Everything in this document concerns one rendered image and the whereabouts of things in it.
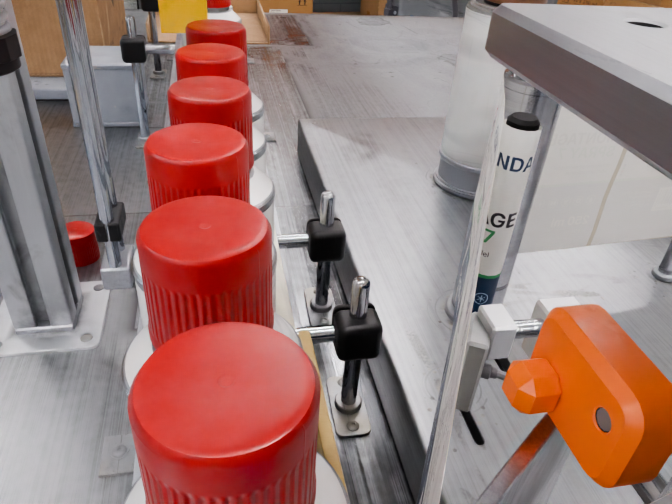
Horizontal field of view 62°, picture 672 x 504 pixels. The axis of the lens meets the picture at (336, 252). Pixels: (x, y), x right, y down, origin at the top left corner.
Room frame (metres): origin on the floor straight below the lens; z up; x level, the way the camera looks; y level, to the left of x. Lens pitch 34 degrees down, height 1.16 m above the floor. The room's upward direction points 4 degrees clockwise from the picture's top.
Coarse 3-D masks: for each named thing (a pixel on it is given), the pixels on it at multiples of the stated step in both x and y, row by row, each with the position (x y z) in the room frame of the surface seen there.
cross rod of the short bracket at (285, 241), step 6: (282, 234) 0.39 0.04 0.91; (288, 234) 0.39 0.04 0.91; (294, 234) 0.39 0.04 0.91; (300, 234) 0.39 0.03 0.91; (306, 234) 0.39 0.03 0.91; (282, 240) 0.38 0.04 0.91; (288, 240) 0.38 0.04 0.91; (294, 240) 0.38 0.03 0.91; (300, 240) 0.38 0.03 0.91; (306, 240) 0.38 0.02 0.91; (282, 246) 0.38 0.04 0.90; (288, 246) 0.38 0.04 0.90; (294, 246) 0.38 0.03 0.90; (300, 246) 0.38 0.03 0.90; (306, 246) 0.38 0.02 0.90
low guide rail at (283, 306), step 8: (280, 256) 0.35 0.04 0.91; (280, 264) 0.34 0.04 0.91; (280, 272) 0.33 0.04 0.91; (280, 280) 0.32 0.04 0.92; (280, 288) 0.31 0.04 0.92; (280, 296) 0.30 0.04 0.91; (288, 296) 0.30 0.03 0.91; (280, 304) 0.29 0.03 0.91; (288, 304) 0.29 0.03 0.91; (280, 312) 0.28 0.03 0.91; (288, 312) 0.28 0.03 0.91; (288, 320) 0.28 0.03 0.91
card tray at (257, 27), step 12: (240, 0) 1.56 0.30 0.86; (252, 0) 1.57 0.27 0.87; (156, 12) 1.47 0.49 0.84; (240, 12) 1.56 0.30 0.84; (252, 12) 1.57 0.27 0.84; (252, 24) 1.44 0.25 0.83; (264, 24) 1.36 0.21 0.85; (168, 36) 1.27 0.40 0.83; (252, 36) 1.33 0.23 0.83; (264, 36) 1.33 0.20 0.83
